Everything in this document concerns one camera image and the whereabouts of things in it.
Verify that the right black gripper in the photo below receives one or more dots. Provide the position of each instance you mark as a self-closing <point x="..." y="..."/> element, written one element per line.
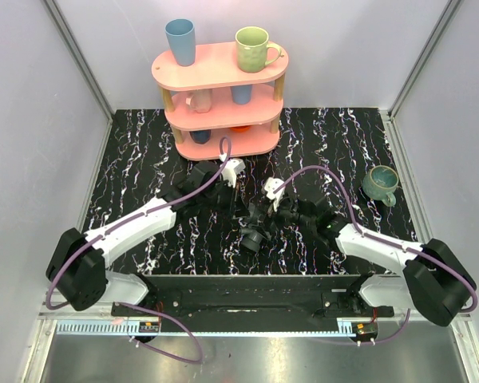
<point x="275" y="215"/>

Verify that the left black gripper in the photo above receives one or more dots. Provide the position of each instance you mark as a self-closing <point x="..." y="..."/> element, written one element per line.
<point x="235" y="198"/>

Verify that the grey pipe tee fitting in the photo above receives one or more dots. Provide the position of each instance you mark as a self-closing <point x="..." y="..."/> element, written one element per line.
<point x="251" y="239"/>

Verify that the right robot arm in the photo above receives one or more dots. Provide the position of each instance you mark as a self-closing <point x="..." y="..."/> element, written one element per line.
<point x="426" y="277"/>

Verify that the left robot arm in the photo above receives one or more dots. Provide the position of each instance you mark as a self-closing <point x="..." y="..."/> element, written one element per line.
<point x="79" y="268"/>

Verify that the orange bowl bottom shelf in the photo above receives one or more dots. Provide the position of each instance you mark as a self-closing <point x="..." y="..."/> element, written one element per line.
<point x="241" y="129"/>

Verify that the dark blue cup bottom shelf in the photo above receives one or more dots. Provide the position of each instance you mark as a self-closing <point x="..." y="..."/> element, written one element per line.
<point x="201" y="136"/>

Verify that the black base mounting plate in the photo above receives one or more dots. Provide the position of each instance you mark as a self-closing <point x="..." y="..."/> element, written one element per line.
<point x="249" y="304"/>

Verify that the pink three-tier shelf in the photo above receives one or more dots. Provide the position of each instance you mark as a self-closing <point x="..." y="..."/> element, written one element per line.
<point x="215" y="68"/>

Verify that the blue cup middle shelf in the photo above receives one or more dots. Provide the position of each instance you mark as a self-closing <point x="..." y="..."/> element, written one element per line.
<point x="241" y="94"/>

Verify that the pink glass mug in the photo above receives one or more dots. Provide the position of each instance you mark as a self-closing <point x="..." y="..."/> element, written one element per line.
<point x="200" y="101"/>

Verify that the teal ceramic mug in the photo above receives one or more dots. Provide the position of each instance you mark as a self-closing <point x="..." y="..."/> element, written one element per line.
<point x="380" y="184"/>

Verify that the light green mug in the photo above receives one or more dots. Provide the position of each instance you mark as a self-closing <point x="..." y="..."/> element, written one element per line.
<point x="254" y="50"/>

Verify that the tall blue tumbler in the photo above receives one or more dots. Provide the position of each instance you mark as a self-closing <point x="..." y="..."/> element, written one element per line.
<point x="182" y="41"/>

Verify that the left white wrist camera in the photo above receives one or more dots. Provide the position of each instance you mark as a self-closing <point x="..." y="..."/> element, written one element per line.
<point x="232" y="169"/>

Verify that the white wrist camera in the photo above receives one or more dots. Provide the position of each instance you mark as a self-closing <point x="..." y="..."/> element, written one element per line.
<point x="274" y="189"/>
<point x="232" y="169"/>

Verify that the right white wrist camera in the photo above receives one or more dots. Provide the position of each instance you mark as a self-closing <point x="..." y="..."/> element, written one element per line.
<point x="274" y="189"/>

